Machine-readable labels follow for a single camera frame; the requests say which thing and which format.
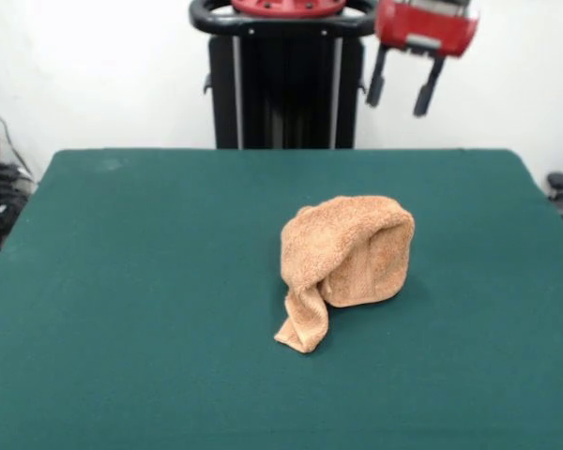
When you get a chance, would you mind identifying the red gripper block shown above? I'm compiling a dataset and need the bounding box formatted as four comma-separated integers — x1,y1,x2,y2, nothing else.
365,0,480,118

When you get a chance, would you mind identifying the orange terry towel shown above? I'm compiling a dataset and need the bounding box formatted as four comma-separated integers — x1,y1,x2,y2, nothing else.
274,195,417,353

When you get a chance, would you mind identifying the dark green table cloth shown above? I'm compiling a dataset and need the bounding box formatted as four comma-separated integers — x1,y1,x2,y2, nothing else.
0,147,563,450

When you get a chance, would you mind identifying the black robot pedestal with handle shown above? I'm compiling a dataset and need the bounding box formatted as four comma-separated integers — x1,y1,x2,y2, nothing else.
190,0,376,150

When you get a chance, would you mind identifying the thin grey wall cable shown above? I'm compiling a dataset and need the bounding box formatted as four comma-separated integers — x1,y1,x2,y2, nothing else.
0,88,33,177

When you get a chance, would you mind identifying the black cable bundle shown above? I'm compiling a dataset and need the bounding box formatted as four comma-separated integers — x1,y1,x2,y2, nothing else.
0,161,38,254

